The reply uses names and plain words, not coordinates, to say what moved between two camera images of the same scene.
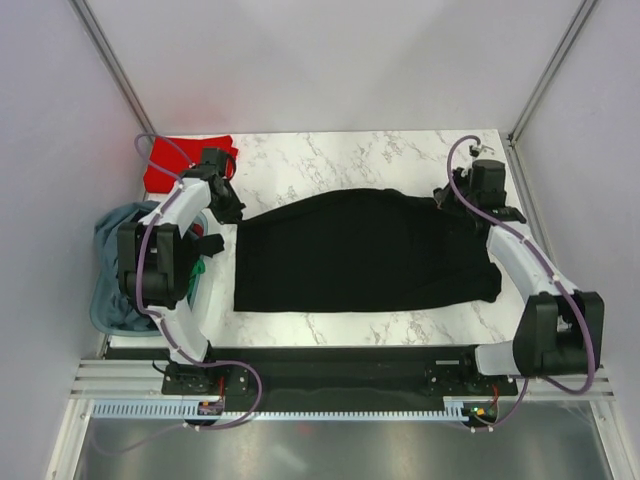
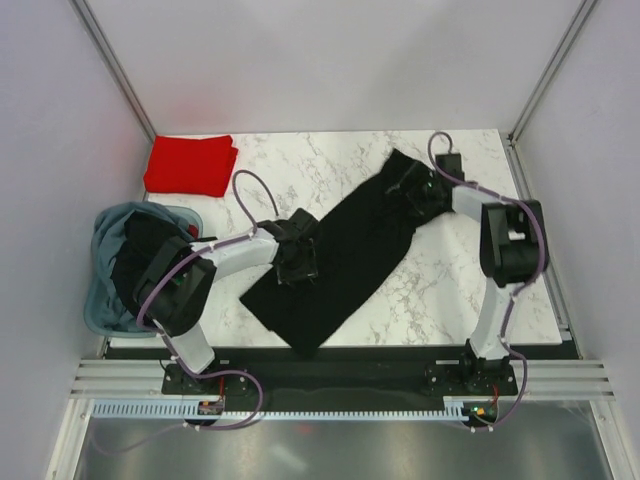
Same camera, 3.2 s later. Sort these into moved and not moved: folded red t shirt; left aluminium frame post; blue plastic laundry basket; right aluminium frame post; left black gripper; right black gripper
Moved: blue plastic laundry basket; right black gripper; left black gripper
Not moved: right aluminium frame post; left aluminium frame post; folded red t shirt
